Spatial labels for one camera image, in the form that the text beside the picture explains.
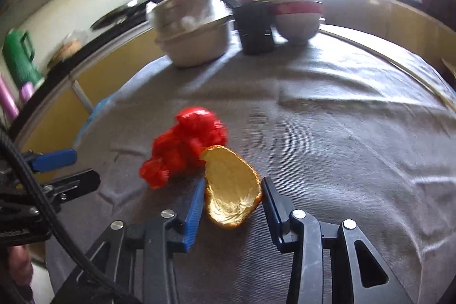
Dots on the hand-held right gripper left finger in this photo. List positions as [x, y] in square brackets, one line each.
[194, 215]

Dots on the person's left hand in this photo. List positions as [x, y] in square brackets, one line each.
[20, 266]

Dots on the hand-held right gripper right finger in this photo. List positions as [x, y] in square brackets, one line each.
[272, 215]

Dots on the black chopstick holder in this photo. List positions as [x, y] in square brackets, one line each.
[254, 28]

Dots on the red plastic bag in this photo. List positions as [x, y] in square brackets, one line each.
[185, 147]

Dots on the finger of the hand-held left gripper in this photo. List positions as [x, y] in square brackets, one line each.
[53, 159]
[80, 183]

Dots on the pink bottle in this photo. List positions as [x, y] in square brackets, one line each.
[7, 99]

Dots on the stack of white red bowls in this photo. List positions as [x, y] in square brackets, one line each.
[297, 15]

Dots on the purple cup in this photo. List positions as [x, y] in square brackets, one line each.
[26, 91]

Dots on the orange peel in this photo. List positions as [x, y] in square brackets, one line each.
[231, 190]

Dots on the green thermos jug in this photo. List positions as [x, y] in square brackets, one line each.
[19, 58]

